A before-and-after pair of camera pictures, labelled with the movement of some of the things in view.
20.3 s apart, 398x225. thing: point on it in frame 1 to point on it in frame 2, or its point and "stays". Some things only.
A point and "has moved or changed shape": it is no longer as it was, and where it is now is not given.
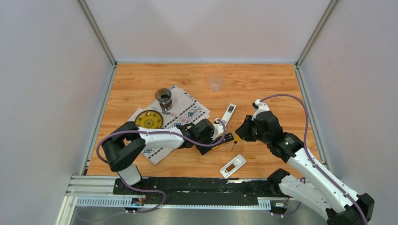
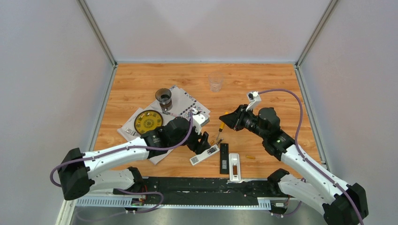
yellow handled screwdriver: [236, 139] has moved or changed shape
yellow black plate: [149, 119] stays
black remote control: [228, 137] to [224, 159]
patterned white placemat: [186, 108] stays
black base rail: [199, 188] stays
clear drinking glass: [215, 81] stays
